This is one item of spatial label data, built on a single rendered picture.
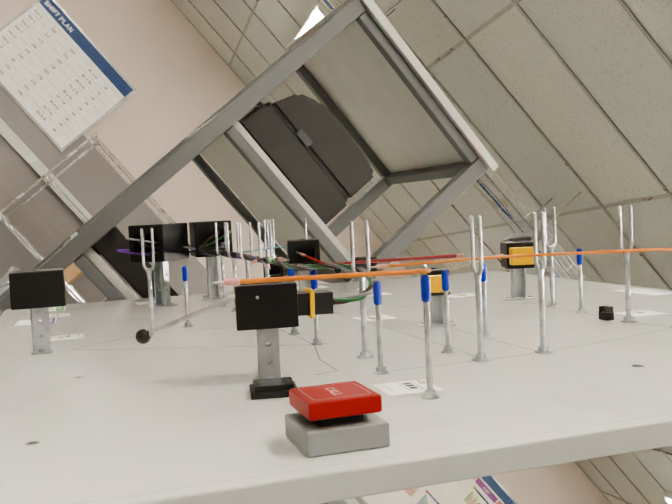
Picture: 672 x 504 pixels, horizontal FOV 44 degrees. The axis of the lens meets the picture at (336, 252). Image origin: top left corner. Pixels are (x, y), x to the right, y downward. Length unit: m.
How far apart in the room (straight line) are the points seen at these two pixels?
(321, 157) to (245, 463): 1.37
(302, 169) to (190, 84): 6.79
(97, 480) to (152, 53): 8.19
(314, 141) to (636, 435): 1.36
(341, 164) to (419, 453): 1.38
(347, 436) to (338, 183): 1.37
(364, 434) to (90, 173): 7.92
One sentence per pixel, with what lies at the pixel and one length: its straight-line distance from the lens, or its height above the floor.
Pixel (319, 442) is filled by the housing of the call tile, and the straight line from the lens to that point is 0.53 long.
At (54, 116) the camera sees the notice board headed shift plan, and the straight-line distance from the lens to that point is 8.49.
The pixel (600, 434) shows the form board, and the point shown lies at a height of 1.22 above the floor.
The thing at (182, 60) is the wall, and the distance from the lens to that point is 8.65.
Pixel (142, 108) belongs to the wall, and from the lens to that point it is 8.51.
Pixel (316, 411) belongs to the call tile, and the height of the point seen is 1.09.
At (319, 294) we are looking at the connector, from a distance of 0.76.
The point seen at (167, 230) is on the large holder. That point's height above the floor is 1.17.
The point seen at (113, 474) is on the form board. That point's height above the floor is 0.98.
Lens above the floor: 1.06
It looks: 12 degrees up
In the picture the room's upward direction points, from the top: 47 degrees clockwise
